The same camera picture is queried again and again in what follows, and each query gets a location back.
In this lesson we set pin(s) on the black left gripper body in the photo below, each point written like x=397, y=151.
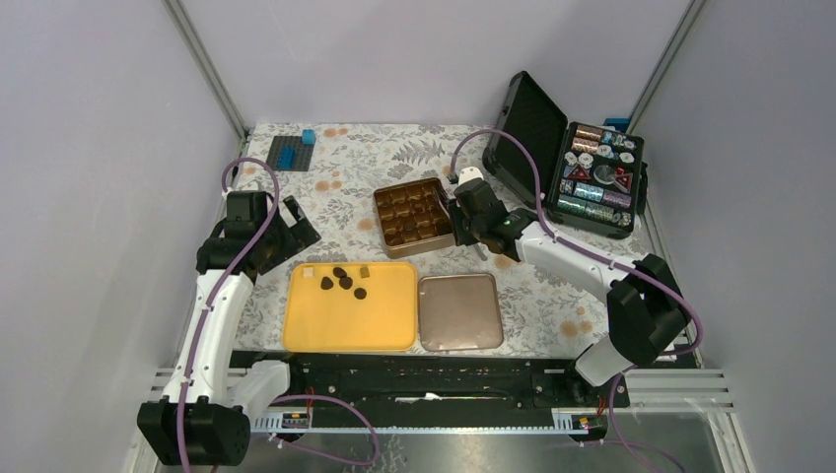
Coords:
x=284, y=240

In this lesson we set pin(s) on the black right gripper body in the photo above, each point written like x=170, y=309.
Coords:
x=465, y=230

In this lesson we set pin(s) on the rose gold tin lid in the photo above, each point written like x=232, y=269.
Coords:
x=459, y=313

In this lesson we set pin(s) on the white handled metal tongs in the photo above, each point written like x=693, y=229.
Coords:
x=481, y=252

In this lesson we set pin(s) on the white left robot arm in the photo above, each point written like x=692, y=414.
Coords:
x=200, y=420

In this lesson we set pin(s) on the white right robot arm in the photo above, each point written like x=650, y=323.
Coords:
x=645, y=310

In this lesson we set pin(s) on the gold chocolate box tin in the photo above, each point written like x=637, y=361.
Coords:
x=420, y=202

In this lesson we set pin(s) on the blue lego brick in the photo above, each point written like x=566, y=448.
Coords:
x=286, y=158

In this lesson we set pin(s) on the dark grey lego baseplate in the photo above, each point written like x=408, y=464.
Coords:
x=304, y=154

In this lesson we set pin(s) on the yellow plastic tray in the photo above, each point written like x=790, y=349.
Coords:
x=334, y=321

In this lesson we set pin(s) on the blue lego cube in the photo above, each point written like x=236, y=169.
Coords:
x=308, y=137

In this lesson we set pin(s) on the floral patterned table mat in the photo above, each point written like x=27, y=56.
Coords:
x=543, y=314

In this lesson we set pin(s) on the black open carrying case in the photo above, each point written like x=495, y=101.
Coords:
x=590, y=178

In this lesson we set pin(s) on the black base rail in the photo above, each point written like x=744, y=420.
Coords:
x=378, y=380

